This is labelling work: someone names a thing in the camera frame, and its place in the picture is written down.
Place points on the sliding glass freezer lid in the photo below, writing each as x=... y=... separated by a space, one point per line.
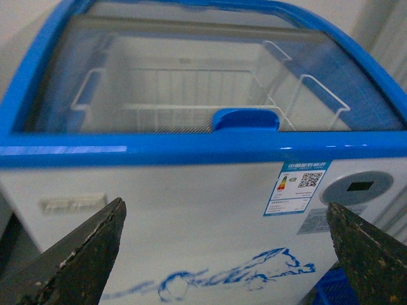
x=79 y=49

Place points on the blue plastic crate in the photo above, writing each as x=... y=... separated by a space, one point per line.
x=334 y=288

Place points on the silver brand nameplate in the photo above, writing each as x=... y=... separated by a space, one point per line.
x=71 y=204

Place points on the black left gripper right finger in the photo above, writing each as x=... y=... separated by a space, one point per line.
x=374 y=262

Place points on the white chest freezer blue rim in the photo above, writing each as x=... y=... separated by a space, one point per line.
x=195 y=232

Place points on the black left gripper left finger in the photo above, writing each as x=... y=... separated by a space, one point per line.
x=75 y=270

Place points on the grey oval control panel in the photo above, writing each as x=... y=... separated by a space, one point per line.
x=357 y=188

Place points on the grey instruction sticker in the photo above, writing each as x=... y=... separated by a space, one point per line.
x=315 y=222

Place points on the energy label sticker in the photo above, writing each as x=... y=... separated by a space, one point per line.
x=295 y=187

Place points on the white wire freezer basket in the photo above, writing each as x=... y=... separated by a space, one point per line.
x=176 y=85

